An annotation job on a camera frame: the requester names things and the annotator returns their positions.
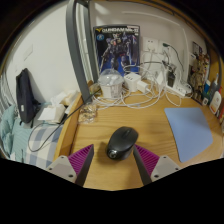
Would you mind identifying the black backpack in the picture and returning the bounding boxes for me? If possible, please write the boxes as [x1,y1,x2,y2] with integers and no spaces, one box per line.
[15,68,40,125]

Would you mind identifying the white charger block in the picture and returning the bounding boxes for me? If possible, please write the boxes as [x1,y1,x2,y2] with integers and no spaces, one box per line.
[123,72,142,93]

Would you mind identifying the tan robot model figure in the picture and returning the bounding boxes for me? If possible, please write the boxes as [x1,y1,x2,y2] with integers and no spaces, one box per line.
[189,58,211,103]

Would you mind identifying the black computer mouse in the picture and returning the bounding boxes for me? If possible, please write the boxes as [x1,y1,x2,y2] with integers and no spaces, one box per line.
[105,125,140,161]

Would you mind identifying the white wall socket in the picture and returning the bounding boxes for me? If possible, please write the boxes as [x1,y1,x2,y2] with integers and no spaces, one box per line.
[158,39,172,56]
[142,35,160,54]

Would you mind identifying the black cable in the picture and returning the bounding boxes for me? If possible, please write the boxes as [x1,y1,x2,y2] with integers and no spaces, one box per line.
[27,94,101,153]

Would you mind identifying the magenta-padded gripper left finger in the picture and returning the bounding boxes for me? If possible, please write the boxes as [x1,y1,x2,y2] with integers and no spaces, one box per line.
[44,143,95,187]

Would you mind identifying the white wall switch plate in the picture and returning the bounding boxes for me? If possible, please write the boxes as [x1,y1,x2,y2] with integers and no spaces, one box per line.
[23,44,35,61]

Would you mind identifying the colourful model kit box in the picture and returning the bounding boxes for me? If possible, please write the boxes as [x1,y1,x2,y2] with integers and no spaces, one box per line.
[188,40,209,68]

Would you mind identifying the bed with checkered sheet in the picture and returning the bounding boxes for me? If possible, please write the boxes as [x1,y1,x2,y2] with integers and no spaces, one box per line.
[0,103,64,171]

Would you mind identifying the blue spray bottle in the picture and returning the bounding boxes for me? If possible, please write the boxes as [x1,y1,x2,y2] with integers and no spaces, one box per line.
[201,79,212,107]

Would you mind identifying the light blue mouse pad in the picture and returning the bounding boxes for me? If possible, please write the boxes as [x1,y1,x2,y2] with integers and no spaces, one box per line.
[163,106,214,164]

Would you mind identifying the blue robot model kit box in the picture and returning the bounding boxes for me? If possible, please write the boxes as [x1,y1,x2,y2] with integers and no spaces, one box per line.
[93,23,141,76]

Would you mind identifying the white power strip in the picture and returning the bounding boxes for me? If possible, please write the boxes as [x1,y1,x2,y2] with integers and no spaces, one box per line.
[164,83,194,98]

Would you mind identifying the white tissue pack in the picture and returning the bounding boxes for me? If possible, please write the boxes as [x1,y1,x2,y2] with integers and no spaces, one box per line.
[37,103,67,124]

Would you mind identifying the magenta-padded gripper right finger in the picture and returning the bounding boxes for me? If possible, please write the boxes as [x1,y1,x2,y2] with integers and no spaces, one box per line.
[133,144,182,186]

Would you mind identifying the teal blanket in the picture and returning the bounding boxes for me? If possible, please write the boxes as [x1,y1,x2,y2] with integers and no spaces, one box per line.
[0,103,18,158]

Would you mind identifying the clear domed plastic cup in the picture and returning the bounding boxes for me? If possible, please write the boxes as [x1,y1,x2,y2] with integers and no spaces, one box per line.
[98,68,124,100]

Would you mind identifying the small clear snack bag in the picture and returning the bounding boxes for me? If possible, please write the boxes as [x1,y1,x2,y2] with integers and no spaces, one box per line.
[78,103,98,125]

